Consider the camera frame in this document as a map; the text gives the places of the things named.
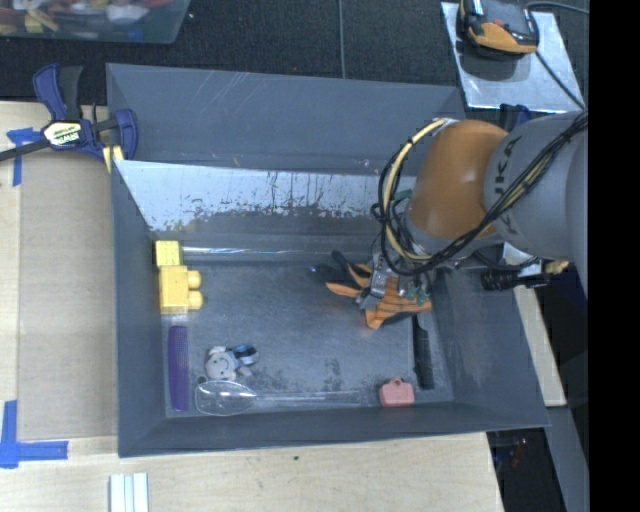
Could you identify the grey metal bin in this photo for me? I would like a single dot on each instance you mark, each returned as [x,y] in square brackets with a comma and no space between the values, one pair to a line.
[300,320]

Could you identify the pink toy suitcase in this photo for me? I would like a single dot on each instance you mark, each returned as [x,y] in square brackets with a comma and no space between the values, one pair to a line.
[396,395]

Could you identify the clear plastic tube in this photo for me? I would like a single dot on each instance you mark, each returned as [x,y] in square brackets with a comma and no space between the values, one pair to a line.
[240,254]

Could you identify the small beige and blue toy figure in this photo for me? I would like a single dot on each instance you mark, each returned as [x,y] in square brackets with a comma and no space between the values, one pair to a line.
[220,366]

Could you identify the clear plastic spoon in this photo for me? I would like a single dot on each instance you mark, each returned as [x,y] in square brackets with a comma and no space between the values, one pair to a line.
[222,398]

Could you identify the yellow block with two studs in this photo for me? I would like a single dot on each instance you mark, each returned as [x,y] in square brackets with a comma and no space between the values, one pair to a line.
[174,290]

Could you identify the small yellow cube block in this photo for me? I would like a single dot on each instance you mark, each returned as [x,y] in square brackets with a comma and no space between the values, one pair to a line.
[168,253]

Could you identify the purple comb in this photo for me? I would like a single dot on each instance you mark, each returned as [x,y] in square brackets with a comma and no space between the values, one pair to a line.
[178,367]

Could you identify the pale wood board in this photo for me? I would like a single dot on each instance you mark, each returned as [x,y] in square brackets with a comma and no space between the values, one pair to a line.
[65,300]

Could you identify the black cylinder on white bracket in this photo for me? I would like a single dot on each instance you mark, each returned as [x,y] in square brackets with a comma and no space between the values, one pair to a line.
[500,280]

